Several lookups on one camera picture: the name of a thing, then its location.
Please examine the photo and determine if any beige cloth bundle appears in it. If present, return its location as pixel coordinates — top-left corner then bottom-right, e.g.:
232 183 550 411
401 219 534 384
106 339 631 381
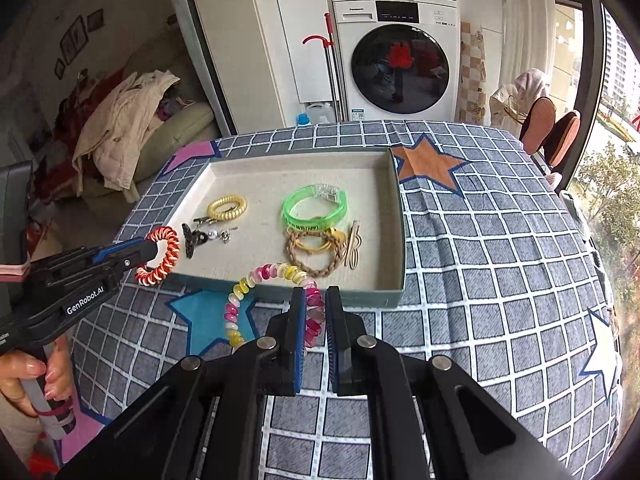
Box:
490 68 551 126

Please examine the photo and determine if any teal jewelry tray box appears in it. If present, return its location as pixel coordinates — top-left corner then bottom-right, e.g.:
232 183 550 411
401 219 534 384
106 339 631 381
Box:
116 147 406 308

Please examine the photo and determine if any yellow beaded hair tie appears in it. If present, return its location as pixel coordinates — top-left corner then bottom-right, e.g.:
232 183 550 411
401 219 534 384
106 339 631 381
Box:
290 227 347 254

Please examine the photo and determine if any beige striped hair clip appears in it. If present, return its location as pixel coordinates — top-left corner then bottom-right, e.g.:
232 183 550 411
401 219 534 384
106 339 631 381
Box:
345 220 362 268

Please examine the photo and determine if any white washing machine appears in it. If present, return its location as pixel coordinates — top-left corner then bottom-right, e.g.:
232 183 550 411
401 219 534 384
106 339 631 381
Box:
330 0 461 123

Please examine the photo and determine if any grey checked star tablecloth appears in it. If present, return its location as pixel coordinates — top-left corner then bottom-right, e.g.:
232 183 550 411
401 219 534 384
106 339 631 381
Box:
55 120 623 480

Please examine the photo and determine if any orange white spiral hair tie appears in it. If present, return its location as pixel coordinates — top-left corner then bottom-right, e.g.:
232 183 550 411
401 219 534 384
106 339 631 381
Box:
135 226 180 287

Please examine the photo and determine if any orange brown chair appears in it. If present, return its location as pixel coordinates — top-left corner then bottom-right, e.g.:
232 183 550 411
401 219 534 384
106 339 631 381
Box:
519 96 557 153
542 109 582 168

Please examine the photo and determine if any pink yellow spiral hair tie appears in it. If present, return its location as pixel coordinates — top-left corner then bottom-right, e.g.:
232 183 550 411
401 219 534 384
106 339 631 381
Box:
223 262 326 348

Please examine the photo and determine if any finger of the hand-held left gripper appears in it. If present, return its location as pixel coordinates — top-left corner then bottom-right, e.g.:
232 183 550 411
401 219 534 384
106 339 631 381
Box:
101 254 152 287
92 237 161 266

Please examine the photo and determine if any red cloth pile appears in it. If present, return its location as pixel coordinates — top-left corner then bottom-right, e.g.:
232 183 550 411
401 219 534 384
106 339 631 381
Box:
37 67 126 201

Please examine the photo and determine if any red handled mop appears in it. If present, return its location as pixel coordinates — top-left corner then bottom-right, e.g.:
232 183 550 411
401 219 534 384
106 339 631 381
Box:
301 12 346 123

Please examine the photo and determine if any dark window frame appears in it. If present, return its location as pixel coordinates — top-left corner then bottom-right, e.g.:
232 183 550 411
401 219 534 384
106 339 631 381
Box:
550 0 608 196

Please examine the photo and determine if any checkered hanging cloth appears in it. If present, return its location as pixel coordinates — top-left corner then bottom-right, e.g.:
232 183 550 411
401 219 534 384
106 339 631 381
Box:
460 20 487 123

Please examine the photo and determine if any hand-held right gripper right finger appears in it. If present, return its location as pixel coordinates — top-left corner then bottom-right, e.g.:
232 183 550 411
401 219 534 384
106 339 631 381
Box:
325 284 576 480

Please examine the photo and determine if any large dark picture frame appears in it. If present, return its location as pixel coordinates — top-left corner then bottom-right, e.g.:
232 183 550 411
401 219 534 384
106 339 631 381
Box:
60 15 89 64

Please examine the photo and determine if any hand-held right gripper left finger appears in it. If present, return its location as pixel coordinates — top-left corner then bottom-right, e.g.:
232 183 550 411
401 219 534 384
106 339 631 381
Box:
55 288 308 480

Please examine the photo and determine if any brown braided hair tie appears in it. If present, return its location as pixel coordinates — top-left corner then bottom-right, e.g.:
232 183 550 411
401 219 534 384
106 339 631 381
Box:
286 230 346 278

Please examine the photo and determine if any white tall cabinet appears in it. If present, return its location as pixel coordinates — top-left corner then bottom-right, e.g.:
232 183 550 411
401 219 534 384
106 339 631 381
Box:
187 0 333 136

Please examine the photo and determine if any black claw hair clip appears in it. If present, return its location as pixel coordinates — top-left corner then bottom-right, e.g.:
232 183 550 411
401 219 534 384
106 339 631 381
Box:
181 223 208 259

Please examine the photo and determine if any person's left hand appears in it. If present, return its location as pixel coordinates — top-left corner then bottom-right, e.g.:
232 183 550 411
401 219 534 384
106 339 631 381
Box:
0 335 74 416

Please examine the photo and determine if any beige jacket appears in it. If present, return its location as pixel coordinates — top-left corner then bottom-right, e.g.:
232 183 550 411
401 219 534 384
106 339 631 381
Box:
72 71 181 191

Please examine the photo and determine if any green translucent bangle bracelet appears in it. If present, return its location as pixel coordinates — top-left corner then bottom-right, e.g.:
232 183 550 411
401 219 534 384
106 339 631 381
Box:
281 184 349 233

